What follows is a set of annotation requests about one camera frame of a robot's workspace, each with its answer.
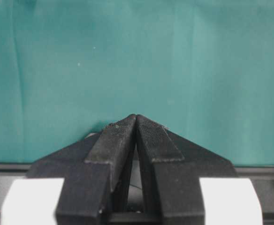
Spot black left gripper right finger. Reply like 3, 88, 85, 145
136, 114, 263, 225

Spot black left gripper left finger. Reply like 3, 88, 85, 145
0, 114, 137, 225

